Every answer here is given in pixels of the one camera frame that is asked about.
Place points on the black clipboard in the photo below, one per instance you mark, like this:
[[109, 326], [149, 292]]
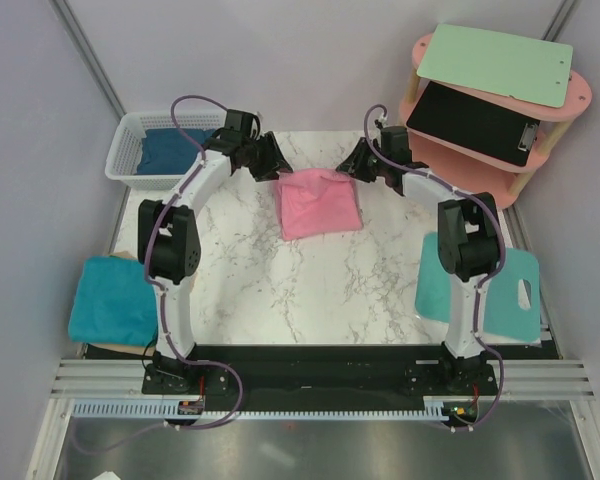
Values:
[[475, 124]]

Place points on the white cable duct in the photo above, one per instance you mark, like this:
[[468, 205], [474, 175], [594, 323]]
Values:
[[181, 410]]

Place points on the pink t-shirt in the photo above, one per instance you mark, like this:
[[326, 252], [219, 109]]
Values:
[[316, 201]]

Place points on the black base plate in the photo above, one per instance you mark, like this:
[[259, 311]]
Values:
[[326, 377]]

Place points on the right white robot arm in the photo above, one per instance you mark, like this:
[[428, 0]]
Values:
[[470, 245]]

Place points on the aluminium rail frame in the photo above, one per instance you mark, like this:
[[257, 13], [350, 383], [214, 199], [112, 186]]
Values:
[[524, 380]]

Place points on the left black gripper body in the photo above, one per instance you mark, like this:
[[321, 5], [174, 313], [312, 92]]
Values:
[[250, 146]]

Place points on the light green board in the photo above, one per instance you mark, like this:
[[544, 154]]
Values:
[[523, 68]]

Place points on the teal folding board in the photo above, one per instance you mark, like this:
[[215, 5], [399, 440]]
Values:
[[512, 308]]

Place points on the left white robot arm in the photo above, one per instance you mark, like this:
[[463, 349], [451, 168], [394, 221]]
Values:
[[169, 245]]

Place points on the tan t-shirt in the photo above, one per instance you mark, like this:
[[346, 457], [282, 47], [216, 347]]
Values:
[[121, 348]]

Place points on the pink three-tier shelf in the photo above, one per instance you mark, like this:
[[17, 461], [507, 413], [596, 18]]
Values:
[[477, 172]]

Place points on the teal t-shirt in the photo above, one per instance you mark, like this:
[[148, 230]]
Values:
[[113, 304]]

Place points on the white plastic basket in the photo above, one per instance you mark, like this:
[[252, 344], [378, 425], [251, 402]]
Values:
[[126, 150]]

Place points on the dark blue t-shirt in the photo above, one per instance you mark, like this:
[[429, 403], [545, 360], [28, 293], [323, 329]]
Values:
[[166, 152]]

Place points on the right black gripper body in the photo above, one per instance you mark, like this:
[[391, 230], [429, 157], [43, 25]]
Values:
[[375, 166]]

